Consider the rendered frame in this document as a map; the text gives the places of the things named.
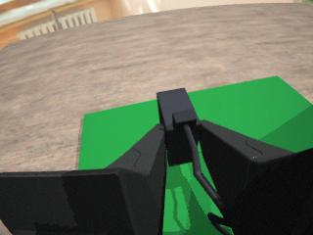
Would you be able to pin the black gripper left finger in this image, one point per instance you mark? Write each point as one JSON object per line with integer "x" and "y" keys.
{"x": 125, "y": 198}

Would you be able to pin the green circuit board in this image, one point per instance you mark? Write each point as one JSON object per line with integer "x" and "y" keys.
{"x": 266, "y": 108}

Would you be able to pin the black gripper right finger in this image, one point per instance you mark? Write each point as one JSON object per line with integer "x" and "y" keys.
{"x": 268, "y": 190}

